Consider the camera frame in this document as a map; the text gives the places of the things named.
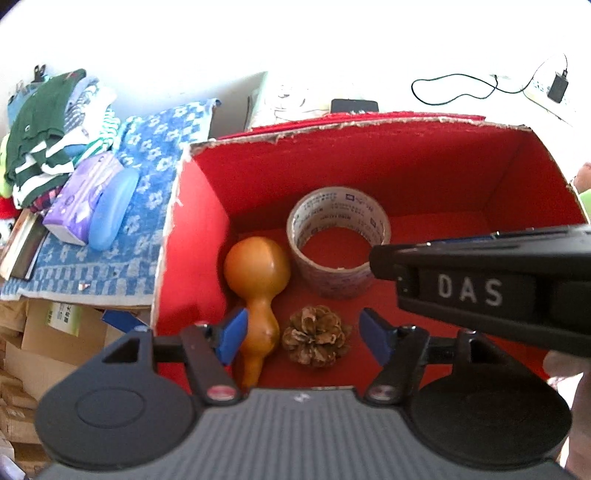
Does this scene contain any person's right forearm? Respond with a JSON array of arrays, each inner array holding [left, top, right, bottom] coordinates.
[[566, 376, 591, 478]]

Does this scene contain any white power strip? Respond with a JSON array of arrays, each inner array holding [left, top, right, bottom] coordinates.
[[522, 76, 578, 126]]

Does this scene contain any brown pine cone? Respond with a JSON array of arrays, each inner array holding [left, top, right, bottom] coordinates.
[[281, 305, 352, 367]]

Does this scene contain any person's right hand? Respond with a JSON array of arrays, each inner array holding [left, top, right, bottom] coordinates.
[[542, 351, 580, 385]]

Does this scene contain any large red cardboard box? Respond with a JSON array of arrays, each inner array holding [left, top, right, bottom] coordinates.
[[151, 110, 591, 393]]

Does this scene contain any small bright green toy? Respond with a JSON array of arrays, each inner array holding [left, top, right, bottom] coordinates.
[[0, 136, 14, 195]]

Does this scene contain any brown cardboard box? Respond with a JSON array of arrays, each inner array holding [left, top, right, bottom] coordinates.
[[21, 299, 155, 402]]

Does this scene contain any stack of books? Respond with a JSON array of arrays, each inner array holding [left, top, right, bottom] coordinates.
[[0, 210, 49, 281]]

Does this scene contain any brown dried gourd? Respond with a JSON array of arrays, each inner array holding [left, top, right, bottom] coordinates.
[[224, 237, 291, 389]]

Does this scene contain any pile of folded clothes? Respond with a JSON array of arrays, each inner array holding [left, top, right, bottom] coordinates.
[[4, 68, 122, 210]]

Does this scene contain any stack of cardboard boxes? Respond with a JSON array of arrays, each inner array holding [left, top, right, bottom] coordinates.
[[0, 300, 47, 467]]

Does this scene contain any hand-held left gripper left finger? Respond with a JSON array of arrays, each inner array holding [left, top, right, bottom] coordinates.
[[97, 308, 250, 407]]

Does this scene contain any purple tissue pack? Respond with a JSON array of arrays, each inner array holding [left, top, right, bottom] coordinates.
[[42, 153, 122, 245]]

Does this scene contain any black smartphone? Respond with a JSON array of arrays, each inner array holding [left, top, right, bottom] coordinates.
[[330, 98, 380, 114]]

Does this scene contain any black cable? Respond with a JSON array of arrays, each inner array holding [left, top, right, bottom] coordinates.
[[411, 54, 570, 105]]

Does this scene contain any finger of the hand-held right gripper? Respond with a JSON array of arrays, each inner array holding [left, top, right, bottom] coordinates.
[[369, 225, 591, 278]]

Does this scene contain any red and white plush toy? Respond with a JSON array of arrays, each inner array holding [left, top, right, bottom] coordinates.
[[0, 196, 19, 241]]

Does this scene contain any black charger plug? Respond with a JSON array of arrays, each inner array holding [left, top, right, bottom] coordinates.
[[547, 69, 570, 103]]

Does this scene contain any beige packing tape roll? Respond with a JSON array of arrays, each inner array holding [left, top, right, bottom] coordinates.
[[286, 187, 392, 300]]

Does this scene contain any blue floral towel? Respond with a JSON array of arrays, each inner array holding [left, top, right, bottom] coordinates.
[[0, 98, 221, 309]]

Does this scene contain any small blue box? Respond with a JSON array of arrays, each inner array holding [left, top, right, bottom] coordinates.
[[102, 310, 151, 329]]

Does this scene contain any blue glasses case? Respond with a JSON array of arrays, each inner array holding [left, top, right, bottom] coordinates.
[[89, 167, 140, 251]]

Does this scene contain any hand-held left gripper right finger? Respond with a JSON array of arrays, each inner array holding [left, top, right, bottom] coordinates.
[[359, 308, 506, 407]]

